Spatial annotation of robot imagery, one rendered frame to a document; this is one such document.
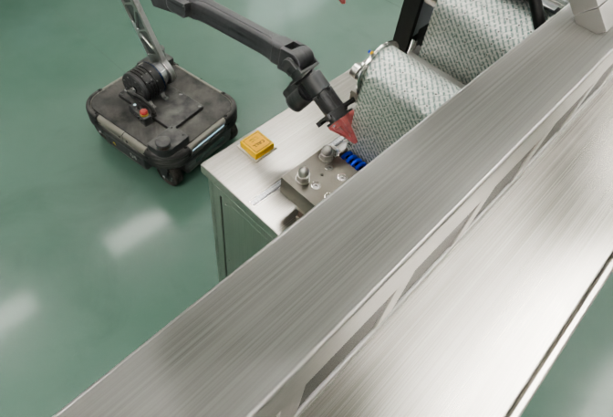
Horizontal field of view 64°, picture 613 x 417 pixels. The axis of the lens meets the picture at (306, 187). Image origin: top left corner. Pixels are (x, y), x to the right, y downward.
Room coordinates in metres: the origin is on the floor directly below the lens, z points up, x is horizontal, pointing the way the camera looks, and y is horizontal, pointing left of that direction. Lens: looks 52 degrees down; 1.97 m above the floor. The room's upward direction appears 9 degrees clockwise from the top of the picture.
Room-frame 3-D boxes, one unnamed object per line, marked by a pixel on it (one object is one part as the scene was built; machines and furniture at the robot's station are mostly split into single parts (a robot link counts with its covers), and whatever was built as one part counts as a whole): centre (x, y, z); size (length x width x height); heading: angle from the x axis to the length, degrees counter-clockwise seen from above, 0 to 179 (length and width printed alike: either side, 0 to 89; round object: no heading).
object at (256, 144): (0.94, 0.16, 0.91); 0.07 x 0.07 x 0.02; 53
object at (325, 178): (0.68, -0.14, 1.00); 0.40 x 0.16 x 0.06; 53
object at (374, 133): (0.80, -0.18, 1.11); 0.23 x 0.01 x 0.18; 53
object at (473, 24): (0.96, -0.30, 1.16); 0.39 x 0.23 x 0.51; 143
